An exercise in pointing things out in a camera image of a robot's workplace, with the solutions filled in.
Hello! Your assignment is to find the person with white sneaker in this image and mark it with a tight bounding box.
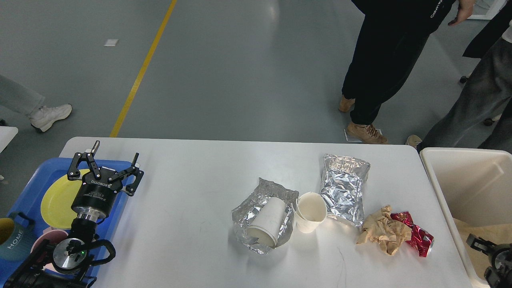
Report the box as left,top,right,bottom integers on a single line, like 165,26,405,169
0,75,72,133

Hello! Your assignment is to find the white paper cup upright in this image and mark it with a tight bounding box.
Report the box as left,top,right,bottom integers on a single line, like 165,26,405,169
293,192,327,234

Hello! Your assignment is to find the person in black clothes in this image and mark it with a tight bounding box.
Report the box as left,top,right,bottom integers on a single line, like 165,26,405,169
338,0,454,144

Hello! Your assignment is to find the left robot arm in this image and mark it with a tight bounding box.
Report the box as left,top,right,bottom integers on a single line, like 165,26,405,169
4,141,144,288

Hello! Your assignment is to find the white furniture base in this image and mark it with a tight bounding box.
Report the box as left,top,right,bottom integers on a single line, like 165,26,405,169
468,0,507,20

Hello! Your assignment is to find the teal green mug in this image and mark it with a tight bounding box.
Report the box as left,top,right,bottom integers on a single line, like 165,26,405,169
0,211,37,261

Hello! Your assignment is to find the cream plastic bin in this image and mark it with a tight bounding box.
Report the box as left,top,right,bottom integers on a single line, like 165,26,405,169
420,148,512,288

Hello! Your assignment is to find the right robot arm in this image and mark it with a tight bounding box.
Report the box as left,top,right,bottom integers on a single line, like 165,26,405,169
466,234,512,288

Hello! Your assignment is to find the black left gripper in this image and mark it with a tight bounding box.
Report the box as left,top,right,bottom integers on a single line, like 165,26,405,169
66,140,144,220

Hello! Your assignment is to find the pink mug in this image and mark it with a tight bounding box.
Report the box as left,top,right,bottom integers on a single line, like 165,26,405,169
30,227,69,274

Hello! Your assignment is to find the white paper cup lying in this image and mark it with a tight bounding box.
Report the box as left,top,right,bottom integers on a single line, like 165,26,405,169
246,197,286,248

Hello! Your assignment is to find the brown paper bag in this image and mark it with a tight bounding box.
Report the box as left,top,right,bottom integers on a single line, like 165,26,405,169
453,218,512,280

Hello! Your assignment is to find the red wrapper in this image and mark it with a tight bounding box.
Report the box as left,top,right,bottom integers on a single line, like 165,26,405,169
390,211,434,258

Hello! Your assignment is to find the yellow plastic plate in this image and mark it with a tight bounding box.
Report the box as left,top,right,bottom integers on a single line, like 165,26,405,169
42,175,82,230

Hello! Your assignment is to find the silver foil bag right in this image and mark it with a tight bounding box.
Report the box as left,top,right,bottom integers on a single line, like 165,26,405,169
320,154,370,227

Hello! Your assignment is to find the crumpled brown paper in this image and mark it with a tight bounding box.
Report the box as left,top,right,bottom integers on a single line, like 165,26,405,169
356,205,412,256

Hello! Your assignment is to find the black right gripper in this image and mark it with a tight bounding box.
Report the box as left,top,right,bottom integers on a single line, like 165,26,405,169
466,234,512,288

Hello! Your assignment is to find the person in grey trousers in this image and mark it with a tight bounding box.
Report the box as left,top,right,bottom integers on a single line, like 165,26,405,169
406,1,512,152

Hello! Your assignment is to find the white side table corner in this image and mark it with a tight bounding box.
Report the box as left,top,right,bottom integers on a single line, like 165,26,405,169
0,126,18,153

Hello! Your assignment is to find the blue plastic tray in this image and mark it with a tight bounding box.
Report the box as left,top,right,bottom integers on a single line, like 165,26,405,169
0,158,130,287

